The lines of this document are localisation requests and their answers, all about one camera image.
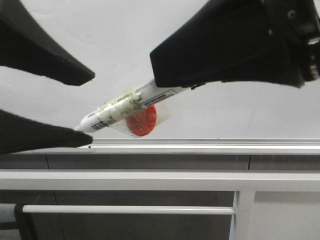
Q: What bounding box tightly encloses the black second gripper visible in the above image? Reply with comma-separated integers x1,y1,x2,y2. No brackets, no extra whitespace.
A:
150,0,320,88

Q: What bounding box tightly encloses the white black whiteboard marker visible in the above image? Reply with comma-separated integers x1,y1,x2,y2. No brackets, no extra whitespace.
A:
74,79,197,138

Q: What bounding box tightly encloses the black stand post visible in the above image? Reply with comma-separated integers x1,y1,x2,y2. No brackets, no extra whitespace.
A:
14,204,39,240

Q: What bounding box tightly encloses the white metal stand frame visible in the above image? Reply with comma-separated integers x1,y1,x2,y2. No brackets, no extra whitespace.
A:
0,169,320,240

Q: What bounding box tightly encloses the white whiteboard with aluminium frame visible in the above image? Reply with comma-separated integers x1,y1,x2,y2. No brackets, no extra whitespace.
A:
0,0,320,146

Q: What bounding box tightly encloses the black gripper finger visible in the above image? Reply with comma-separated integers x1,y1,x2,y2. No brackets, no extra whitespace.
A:
0,110,93,155
0,0,95,86

